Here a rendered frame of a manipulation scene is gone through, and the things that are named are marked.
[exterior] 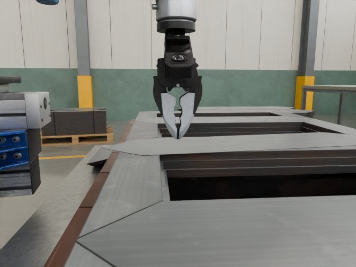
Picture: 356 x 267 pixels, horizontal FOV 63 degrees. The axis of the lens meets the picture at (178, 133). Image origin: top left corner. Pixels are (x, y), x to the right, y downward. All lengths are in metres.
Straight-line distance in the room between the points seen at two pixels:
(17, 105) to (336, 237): 0.74
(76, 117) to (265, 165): 4.48
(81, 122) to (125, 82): 2.92
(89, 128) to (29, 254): 4.39
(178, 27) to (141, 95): 7.21
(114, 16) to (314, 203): 7.56
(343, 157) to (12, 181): 0.83
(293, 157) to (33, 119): 0.65
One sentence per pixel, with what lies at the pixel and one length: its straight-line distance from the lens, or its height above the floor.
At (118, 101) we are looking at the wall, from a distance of 7.71.
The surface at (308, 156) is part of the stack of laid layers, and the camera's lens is 0.75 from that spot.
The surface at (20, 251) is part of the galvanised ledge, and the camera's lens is 0.73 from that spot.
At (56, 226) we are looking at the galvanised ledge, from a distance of 0.80.
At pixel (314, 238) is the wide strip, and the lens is 0.35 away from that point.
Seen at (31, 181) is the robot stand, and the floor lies 0.76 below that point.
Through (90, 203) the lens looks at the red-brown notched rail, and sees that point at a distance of 0.52.
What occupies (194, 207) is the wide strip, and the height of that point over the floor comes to 0.87.
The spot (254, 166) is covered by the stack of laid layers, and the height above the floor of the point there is 0.84.
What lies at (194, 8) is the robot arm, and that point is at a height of 1.15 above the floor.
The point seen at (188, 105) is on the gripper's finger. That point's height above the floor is 0.98.
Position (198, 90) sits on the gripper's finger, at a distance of 0.54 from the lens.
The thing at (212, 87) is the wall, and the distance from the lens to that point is 8.14.
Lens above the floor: 1.03
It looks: 10 degrees down
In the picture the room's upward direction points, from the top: straight up
